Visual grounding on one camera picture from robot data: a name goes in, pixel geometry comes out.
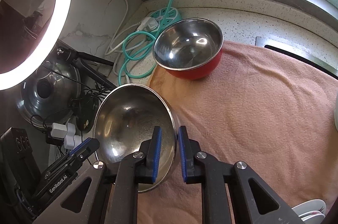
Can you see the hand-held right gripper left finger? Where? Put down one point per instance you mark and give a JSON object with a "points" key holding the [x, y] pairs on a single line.
{"points": [[156, 155]]}

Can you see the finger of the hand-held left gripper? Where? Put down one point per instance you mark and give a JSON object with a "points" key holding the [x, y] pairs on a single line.
{"points": [[85, 148]]}

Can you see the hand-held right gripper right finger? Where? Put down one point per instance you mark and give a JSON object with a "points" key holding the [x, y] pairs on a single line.
{"points": [[183, 155]]}

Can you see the stainless steel bowl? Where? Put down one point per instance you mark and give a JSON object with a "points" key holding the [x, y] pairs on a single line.
{"points": [[126, 118]]}

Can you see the red steel-lined bowl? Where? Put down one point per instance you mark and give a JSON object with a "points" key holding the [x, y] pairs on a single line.
{"points": [[195, 73]]}

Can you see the white deep plate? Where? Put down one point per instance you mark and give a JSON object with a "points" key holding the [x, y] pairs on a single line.
{"points": [[309, 205]]}

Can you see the light blue ceramic bowl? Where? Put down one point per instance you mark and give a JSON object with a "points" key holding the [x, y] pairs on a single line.
{"points": [[336, 115]]}

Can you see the white socket adapter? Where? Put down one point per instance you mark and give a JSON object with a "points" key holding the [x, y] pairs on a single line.
{"points": [[72, 138]]}

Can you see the dark round base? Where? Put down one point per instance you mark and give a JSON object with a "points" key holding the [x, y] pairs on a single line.
{"points": [[85, 110]]}

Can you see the steel pot lid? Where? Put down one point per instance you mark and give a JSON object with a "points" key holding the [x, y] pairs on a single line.
{"points": [[60, 97]]}

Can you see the pink towel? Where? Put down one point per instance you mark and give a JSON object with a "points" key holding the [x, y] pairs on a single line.
{"points": [[250, 121]]}

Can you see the black tripod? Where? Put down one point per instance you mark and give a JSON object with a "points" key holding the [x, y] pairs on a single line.
{"points": [[87, 56]]}

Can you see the white plug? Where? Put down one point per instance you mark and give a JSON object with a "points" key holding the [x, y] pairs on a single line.
{"points": [[149, 23]]}

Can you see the steel sink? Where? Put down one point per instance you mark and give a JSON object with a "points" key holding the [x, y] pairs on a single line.
{"points": [[261, 41]]}

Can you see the teal round power strip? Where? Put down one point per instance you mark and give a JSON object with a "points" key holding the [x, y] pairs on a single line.
{"points": [[171, 15]]}

